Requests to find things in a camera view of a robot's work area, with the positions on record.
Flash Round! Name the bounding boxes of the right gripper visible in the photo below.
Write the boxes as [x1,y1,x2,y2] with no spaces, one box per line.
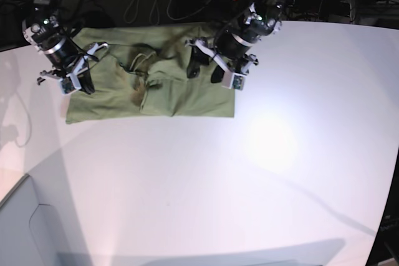
[37,37,109,94]

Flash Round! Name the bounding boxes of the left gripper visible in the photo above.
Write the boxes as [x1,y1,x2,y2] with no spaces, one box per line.
[185,31,259,84]

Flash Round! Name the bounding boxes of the green T-shirt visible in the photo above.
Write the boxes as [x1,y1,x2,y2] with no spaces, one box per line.
[65,23,235,124]

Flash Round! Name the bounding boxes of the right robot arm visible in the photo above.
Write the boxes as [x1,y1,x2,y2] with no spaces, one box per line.
[22,0,108,95]

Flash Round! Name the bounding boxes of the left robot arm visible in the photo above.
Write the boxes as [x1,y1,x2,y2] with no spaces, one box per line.
[185,0,287,90]

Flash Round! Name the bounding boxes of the grey panel at table corner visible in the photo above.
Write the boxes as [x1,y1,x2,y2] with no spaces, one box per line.
[1,175,93,265]

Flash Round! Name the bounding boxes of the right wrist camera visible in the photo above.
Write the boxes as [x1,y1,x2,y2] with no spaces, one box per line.
[59,74,82,95]

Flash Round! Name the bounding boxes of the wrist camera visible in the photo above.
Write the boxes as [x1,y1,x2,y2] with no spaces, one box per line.
[59,74,82,95]
[221,72,246,90]

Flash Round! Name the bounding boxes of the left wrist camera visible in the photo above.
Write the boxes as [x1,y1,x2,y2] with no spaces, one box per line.
[221,72,246,90]

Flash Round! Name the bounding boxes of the grey cable on floor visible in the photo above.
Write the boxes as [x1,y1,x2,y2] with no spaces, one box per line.
[84,0,213,24]

